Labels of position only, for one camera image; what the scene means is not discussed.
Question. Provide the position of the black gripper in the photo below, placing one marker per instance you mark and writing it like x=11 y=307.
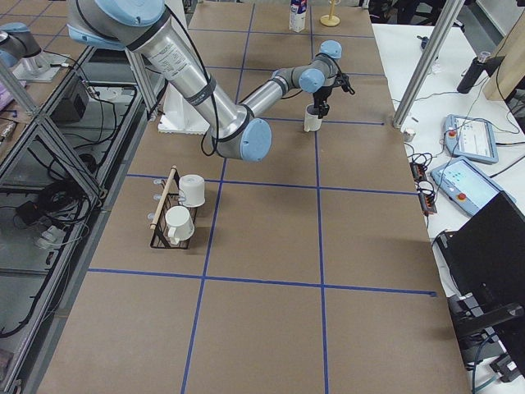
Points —
x=320 y=95

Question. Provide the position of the white ribbed cup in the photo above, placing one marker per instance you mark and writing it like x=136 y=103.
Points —
x=312 y=121
x=192 y=191

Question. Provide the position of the blue milk carton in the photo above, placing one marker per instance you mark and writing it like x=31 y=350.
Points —
x=298 y=10

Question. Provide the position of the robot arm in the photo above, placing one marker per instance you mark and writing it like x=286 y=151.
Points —
x=235 y=131
x=17 y=42

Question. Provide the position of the white ribbed cup on rack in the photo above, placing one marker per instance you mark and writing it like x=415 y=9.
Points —
x=192 y=191

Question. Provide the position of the wooden mug tree stand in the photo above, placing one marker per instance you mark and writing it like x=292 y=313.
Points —
x=331 y=19

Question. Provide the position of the black power strip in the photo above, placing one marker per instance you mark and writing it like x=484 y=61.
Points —
x=425 y=189

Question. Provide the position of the teach pendant far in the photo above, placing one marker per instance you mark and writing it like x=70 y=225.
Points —
x=472 y=138

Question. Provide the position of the teach pendant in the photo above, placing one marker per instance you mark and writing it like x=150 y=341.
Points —
x=465 y=184
x=472 y=138

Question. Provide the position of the black bottle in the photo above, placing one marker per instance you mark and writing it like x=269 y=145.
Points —
x=470 y=77

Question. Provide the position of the teach pendant near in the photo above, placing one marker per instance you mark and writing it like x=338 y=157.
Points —
x=465 y=184

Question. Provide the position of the black laptop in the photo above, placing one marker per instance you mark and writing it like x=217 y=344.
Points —
x=486 y=260

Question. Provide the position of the black box under table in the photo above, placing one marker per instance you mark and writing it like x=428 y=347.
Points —
x=73 y=103

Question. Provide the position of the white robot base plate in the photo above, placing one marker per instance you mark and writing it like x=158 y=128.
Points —
x=179 y=116

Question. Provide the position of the aluminium frame post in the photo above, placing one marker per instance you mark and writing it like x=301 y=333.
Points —
x=437 y=38

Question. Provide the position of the white mug with handle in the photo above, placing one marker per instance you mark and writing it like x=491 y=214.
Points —
x=180 y=226

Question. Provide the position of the black wire cup rack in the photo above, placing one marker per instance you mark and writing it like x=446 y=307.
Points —
x=167 y=199

